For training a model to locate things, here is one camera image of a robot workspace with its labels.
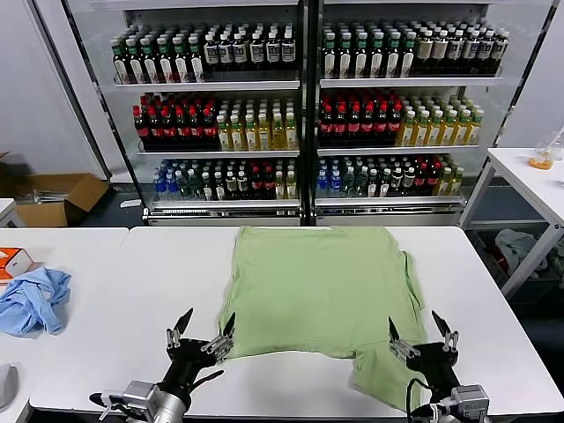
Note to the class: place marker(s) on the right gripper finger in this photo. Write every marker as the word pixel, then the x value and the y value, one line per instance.
pixel 393 330
pixel 443 324

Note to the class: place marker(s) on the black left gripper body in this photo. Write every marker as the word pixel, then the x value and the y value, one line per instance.
pixel 187 361

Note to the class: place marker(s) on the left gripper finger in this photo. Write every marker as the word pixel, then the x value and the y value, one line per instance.
pixel 183 321
pixel 229 328

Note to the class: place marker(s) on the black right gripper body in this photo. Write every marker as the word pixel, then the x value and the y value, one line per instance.
pixel 434 365

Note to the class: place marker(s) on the green t-shirt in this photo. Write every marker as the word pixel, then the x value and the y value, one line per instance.
pixel 321 291

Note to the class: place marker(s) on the grey clothes pile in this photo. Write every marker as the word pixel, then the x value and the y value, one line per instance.
pixel 517 251

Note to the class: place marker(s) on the glass door drinks cooler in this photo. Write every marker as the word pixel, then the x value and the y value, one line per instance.
pixel 388 213
pixel 220 217

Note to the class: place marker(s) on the white cooler shelf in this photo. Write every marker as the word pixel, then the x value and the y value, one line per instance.
pixel 220 153
pixel 207 86
pixel 388 201
pixel 224 204
pixel 410 82
pixel 396 150

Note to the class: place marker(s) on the white paper scrap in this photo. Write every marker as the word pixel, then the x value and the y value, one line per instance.
pixel 131 203

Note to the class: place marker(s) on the green clear water bottle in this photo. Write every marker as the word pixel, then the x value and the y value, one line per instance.
pixel 349 185
pixel 185 187
pixel 361 185
pixel 196 187

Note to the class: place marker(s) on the blue water bottle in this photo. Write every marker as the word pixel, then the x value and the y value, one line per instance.
pixel 336 185
pixel 172 187
pixel 322 185
pixel 159 187

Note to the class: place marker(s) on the dark bottle white cap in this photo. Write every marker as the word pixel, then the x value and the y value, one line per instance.
pixel 396 181
pixel 219 187
pixel 409 181
pixel 207 187
pixel 373 185
pixel 385 184

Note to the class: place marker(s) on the yellow juice bottle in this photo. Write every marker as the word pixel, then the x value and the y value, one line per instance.
pixel 408 132
pixel 448 132
pixel 263 136
pixel 474 131
pixel 250 136
pixel 279 187
pixel 291 135
pixel 291 187
pixel 223 136
pixel 435 132
pixel 236 136
pixel 444 183
pixel 277 135
pixel 456 181
pixel 462 131
pixel 421 132

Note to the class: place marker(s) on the dark bottle beige label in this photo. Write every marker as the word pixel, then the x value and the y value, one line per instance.
pixel 425 50
pixel 242 185
pixel 440 50
pixel 231 185

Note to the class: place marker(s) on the red cap cola bottle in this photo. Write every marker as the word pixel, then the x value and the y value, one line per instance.
pixel 256 185
pixel 420 180
pixel 353 125
pixel 167 130
pixel 153 130
pixel 433 180
pixel 395 125
pixel 368 125
pixel 181 130
pixel 382 125
pixel 140 130
pixel 269 185
pixel 340 125
pixel 195 130
pixel 209 130
pixel 326 125

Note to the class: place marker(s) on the blue crumpled shirt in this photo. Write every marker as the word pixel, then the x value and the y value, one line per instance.
pixel 33 304

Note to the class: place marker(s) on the white side table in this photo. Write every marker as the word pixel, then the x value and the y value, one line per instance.
pixel 520 172

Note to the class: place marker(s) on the open cardboard box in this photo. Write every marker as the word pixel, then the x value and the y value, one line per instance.
pixel 44 213

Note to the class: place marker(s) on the orange white tissue box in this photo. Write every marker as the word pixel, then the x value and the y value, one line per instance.
pixel 15 260

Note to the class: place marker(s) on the grey rounded device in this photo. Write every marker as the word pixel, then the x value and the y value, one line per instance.
pixel 6 385

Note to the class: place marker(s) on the silver metal bars bundle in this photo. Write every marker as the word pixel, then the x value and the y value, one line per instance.
pixel 46 196

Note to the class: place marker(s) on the glass flask orange liquid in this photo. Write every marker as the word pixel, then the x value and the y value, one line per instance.
pixel 541 163

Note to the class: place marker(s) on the small white cabinet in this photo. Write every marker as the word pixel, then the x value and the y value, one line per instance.
pixel 5 211

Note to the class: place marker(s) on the dark tea bottle green cap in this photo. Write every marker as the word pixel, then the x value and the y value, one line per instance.
pixel 393 61
pixel 329 61
pixel 120 66
pixel 345 61
pixel 408 61
pixel 150 66
pixel 361 61
pixel 165 66
pixel 377 61
pixel 180 66
pixel 135 66
pixel 195 66

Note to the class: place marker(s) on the dark bottle navy white label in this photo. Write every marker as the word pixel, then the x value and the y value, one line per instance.
pixel 455 50
pixel 211 55
pixel 485 50
pixel 257 53
pixel 225 55
pixel 239 54
pixel 470 50
pixel 500 49
pixel 287 52
pixel 272 53

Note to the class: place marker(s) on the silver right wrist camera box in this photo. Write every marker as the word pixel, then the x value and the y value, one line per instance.
pixel 469 401

